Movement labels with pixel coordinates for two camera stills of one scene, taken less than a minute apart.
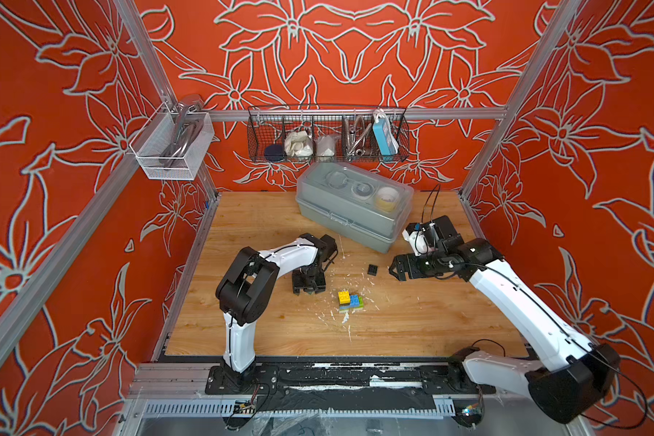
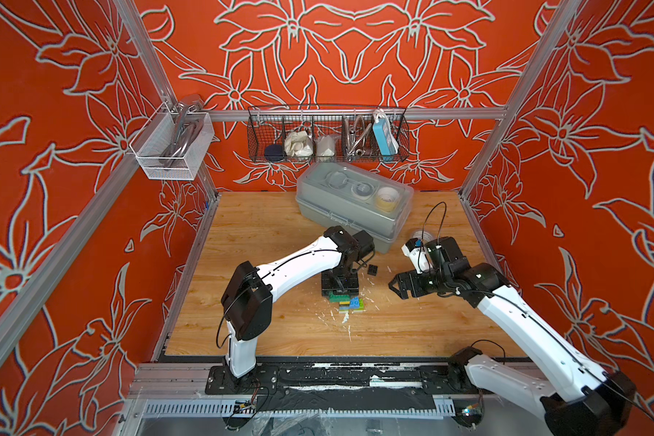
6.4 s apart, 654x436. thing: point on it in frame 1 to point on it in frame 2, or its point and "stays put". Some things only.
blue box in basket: [386, 140] stays put
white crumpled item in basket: [298, 143] stays put
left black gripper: [321, 286] to [352, 290]
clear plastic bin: [173, 145] stays put
